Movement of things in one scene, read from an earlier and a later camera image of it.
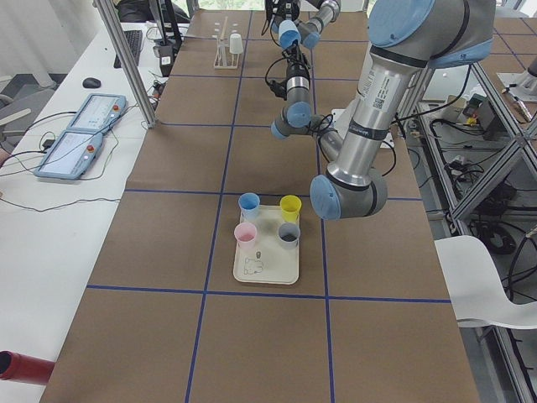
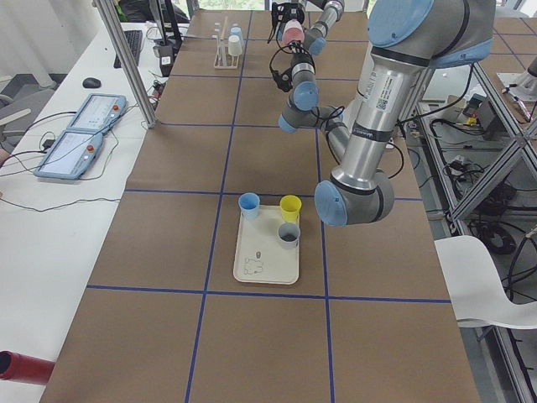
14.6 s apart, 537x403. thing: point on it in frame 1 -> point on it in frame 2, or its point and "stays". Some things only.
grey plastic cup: x=289 y=234 stays
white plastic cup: x=236 y=46 stays
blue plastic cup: x=289 y=33 -> x=236 y=31
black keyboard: x=135 y=41 stays
